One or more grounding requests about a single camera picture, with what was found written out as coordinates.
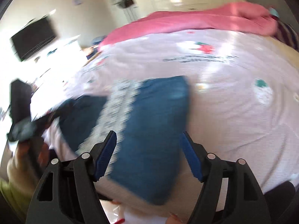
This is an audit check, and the black wall television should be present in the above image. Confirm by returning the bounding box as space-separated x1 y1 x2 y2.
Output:
10 16 58 62

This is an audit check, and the person's left hand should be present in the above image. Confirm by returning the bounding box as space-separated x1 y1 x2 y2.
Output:
6 138 52 192

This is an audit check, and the blue denim pants lace trim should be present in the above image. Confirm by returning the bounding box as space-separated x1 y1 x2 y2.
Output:
55 75 191 206

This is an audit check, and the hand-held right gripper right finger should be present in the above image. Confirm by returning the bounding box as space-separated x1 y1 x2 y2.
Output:
182 131 272 224

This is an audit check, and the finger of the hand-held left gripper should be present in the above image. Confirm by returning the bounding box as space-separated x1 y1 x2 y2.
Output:
38 105 72 129

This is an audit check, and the white dresser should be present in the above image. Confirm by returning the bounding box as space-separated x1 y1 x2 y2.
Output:
54 35 82 59

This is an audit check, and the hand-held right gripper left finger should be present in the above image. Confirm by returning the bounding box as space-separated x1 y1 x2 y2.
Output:
25 130 118 224

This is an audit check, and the person's left forearm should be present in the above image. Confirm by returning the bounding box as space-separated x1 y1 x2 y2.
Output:
0 178 31 222

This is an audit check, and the pink printed bedsheet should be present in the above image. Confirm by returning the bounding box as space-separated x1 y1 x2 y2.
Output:
30 29 299 224

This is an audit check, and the dark striped pillow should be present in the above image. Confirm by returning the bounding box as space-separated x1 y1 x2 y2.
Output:
274 20 299 52

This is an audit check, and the pink quilt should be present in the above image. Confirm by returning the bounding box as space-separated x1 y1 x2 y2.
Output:
99 1 279 49

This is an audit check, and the colourful small pillow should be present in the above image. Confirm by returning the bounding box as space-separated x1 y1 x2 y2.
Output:
269 7 281 19

